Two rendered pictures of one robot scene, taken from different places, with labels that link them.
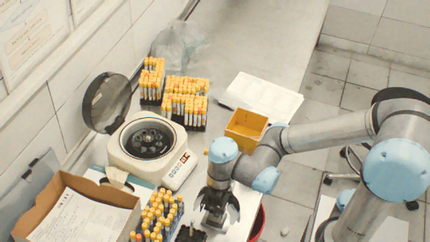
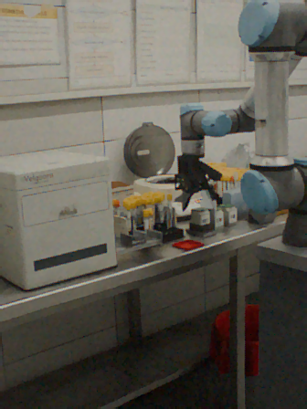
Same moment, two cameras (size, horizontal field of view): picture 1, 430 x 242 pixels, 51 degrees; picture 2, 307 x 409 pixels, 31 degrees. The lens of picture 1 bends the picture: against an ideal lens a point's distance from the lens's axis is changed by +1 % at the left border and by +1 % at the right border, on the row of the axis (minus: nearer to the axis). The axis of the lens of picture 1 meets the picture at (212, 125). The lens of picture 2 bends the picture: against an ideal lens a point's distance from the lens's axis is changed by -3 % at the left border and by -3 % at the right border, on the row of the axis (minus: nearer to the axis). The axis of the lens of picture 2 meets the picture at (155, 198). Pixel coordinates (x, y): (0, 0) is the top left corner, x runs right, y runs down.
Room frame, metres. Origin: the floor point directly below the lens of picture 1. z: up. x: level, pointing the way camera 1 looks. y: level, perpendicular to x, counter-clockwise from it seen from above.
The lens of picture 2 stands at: (-0.74, -0.93, 1.37)
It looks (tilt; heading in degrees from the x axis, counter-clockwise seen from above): 12 degrees down; 35
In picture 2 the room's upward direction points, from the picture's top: 3 degrees counter-clockwise
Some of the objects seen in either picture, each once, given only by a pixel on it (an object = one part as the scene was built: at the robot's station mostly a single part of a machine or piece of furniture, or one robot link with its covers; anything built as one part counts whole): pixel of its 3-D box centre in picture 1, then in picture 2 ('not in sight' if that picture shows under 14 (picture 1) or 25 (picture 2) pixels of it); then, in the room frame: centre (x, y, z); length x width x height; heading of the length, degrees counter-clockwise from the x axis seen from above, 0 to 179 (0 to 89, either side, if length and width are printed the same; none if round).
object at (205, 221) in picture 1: (216, 219); (200, 227); (0.78, -0.04, 0.89); 0.09 x 0.05 x 0.04; 72
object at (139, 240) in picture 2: not in sight; (126, 242); (0.47, 0.02, 0.92); 0.21 x 0.07 x 0.05; 164
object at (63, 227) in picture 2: not in sight; (47, 214); (0.31, 0.16, 1.03); 0.31 x 0.27 x 0.30; 164
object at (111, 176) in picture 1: (118, 187); not in sight; (0.85, 0.29, 0.92); 0.24 x 0.12 x 0.10; 74
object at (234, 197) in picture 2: not in sight; (236, 204); (1.01, -0.05, 0.92); 0.10 x 0.07 x 0.10; 165
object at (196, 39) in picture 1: (189, 33); not in sight; (1.72, 0.14, 0.94); 0.20 x 0.17 x 0.14; 135
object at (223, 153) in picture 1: (223, 158); (192, 121); (0.76, -0.04, 1.23); 0.09 x 0.08 x 0.11; 64
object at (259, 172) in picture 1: (259, 170); (216, 123); (0.73, -0.13, 1.23); 0.11 x 0.11 x 0.08; 64
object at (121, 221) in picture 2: (157, 227); (142, 221); (0.72, 0.14, 0.91); 0.20 x 0.10 x 0.07; 164
